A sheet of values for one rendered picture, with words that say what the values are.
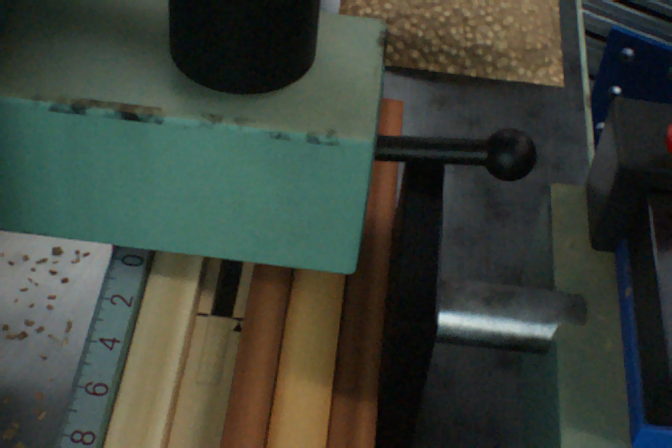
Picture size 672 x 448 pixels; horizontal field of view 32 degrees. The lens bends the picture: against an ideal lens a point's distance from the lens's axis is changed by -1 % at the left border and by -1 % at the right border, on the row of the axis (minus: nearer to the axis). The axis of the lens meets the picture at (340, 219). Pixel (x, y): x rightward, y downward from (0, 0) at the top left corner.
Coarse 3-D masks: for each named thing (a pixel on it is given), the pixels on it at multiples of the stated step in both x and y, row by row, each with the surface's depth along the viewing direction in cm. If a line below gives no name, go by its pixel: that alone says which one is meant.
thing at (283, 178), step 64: (64, 0) 43; (128, 0) 43; (0, 64) 40; (64, 64) 41; (128, 64) 41; (320, 64) 42; (384, 64) 43; (0, 128) 40; (64, 128) 40; (128, 128) 40; (192, 128) 39; (256, 128) 39; (320, 128) 39; (0, 192) 43; (64, 192) 42; (128, 192) 42; (192, 192) 42; (256, 192) 41; (320, 192) 41; (256, 256) 44; (320, 256) 43
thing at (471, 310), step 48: (432, 192) 43; (432, 240) 42; (432, 288) 40; (480, 288) 45; (528, 288) 45; (384, 336) 45; (432, 336) 39; (480, 336) 44; (528, 336) 44; (384, 384) 42; (384, 432) 44
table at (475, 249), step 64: (576, 0) 69; (576, 64) 65; (448, 128) 60; (576, 128) 61; (448, 192) 57; (512, 192) 57; (448, 256) 54; (512, 256) 54; (448, 384) 49; (512, 384) 49
